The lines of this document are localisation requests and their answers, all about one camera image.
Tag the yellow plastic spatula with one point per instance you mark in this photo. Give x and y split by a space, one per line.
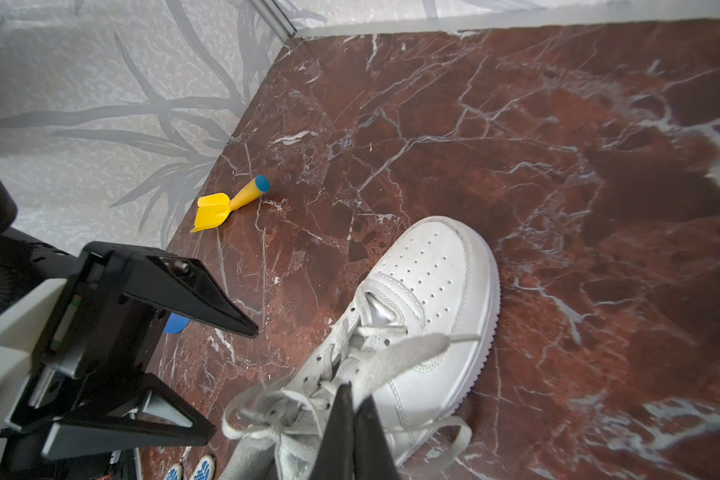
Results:
214 209

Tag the aluminium frame profiles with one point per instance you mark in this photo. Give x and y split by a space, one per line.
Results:
275 18

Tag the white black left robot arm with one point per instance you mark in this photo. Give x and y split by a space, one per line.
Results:
32 277

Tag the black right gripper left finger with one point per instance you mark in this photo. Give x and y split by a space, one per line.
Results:
335 459

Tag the white leather sneaker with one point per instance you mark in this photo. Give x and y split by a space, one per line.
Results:
440 271

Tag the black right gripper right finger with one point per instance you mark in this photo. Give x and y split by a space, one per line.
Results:
371 454

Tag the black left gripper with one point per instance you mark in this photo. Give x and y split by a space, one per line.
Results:
91 395

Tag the grey-white shoelace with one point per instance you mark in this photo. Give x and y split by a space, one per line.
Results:
416 380

